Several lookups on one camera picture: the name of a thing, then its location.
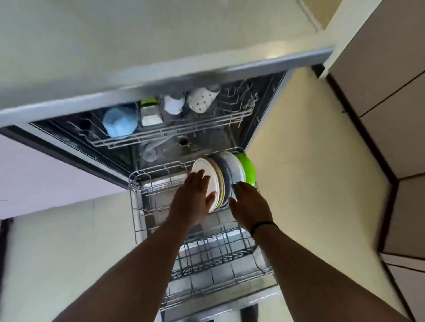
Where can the person's right hand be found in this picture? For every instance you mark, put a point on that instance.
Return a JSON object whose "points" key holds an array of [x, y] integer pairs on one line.
{"points": [[250, 209]]}

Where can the person's left hand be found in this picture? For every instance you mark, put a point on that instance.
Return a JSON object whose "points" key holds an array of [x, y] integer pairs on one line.
{"points": [[191, 205]]}

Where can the brown woven plate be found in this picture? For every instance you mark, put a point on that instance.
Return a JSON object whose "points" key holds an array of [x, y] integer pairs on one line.
{"points": [[220, 185]]}

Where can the dark speckled plate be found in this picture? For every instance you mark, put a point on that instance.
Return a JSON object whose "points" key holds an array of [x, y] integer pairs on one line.
{"points": [[227, 179]]}

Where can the green plate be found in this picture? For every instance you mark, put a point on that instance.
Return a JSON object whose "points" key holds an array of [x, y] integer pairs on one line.
{"points": [[249, 169]]}

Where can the grey white plate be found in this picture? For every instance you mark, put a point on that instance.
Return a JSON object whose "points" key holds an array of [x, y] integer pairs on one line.
{"points": [[237, 169]]}

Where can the grey cutlery basket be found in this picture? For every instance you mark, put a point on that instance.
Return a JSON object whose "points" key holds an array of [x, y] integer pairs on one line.
{"points": [[212, 255]]}

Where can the green square bowl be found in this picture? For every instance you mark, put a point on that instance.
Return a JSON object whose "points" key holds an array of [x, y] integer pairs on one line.
{"points": [[151, 114]]}

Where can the small white cup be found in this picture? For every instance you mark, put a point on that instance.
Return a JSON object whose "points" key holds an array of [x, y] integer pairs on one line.
{"points": [[174, 104]]}

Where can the light blue cup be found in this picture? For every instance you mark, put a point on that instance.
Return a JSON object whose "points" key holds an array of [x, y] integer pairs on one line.
{"points": [[119, 122]]}

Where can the silver dishwasher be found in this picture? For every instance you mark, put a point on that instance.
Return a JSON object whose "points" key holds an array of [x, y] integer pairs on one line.
{"points": [[199, 81]]}

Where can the person's left forearm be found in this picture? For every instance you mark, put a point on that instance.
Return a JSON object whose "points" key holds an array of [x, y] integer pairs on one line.
{"points": [[132, 275]]}

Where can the person's right forearm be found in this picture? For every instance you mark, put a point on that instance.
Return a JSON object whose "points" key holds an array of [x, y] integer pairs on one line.
{"points": [[315, 282]]}

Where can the pink base cabinet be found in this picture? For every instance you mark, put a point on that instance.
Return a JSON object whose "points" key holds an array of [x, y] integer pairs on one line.
{"points": [[49, 179]]}

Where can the black wristband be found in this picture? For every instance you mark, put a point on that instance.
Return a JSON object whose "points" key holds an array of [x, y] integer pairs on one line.
{"points": [[262, 224]]}

